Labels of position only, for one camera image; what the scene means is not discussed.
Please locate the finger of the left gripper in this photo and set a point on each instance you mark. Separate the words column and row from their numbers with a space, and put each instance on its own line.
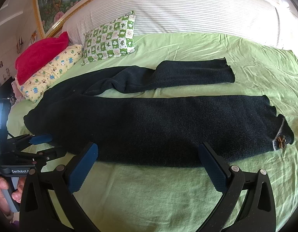
column 39, row 139
column 19, row 139

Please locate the white striped headboard cushion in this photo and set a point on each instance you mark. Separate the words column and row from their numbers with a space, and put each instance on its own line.
column 255, row 20

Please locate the yellow cartoon print pillow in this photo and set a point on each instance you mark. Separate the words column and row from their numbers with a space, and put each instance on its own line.
column 40, row 81

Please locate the dark navy knit pants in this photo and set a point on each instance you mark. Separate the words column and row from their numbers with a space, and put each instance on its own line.
column 158, row 131

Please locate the green white checkered pillow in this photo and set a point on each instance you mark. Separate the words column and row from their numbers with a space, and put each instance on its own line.
column 113, row 39

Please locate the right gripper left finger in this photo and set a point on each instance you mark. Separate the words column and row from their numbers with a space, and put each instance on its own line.
column 37, row 210

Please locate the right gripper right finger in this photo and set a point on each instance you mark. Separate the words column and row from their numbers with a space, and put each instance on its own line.
column 257, row 213

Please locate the red fleece pillow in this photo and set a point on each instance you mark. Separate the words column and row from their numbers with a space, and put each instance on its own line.
column 38, row 55

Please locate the person's left hand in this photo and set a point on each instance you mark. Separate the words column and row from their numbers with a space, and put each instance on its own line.
column 17, row 195

